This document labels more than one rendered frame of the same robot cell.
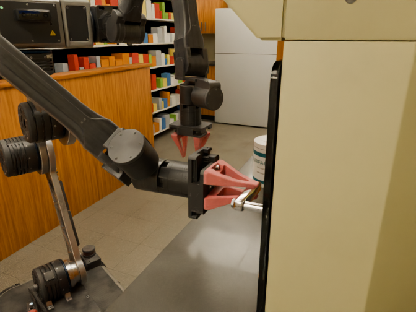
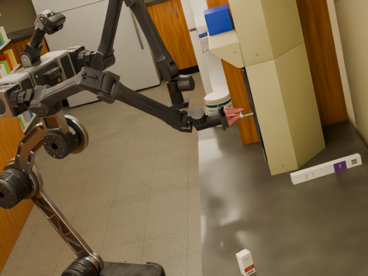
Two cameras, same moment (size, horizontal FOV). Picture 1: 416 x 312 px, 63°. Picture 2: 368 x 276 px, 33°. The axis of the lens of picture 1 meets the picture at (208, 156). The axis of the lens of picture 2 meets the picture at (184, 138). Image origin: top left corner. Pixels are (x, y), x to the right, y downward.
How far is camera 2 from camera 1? 2.07 m
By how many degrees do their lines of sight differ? 16
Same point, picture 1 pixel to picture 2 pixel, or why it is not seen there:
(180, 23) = (158, 52)
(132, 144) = (199, 111)
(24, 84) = (149, 105)
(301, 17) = (247, 61)
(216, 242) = (221, 155)
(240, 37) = not seen: outside the picture
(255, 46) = not seen: outside the picture
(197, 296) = (230, 170)
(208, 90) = (189, 81)
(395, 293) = (294, 120)
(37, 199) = not seen: outside the picture
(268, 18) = (239, 63)
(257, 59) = (97, 8)
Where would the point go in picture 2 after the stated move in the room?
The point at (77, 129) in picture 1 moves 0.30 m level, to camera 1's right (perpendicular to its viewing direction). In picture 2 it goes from (169, 115) to (234, 90)
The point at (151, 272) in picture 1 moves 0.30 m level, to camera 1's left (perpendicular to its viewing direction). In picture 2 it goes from (203, 174) to (141, 202)
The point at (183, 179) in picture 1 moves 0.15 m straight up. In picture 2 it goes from (217, 118) to (208, 83)
